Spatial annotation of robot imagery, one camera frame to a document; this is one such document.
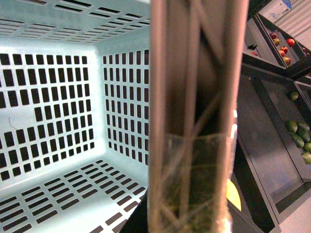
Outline light blue plastic basket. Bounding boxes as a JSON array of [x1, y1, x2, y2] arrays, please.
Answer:
[[0, 0, 151, 233]]

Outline yellow mango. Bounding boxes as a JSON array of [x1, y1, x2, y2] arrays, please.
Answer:
[[226, 179, 242, 211]]

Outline green mango pile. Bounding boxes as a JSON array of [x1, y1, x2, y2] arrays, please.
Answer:
[[286, 120, 311, 165]]

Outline single green fruit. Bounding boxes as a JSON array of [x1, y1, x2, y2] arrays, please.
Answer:
[[289, 92, 299, 101]]

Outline red apples on shelf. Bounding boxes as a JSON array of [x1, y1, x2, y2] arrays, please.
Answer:
[[248, 31, 311, 67]]

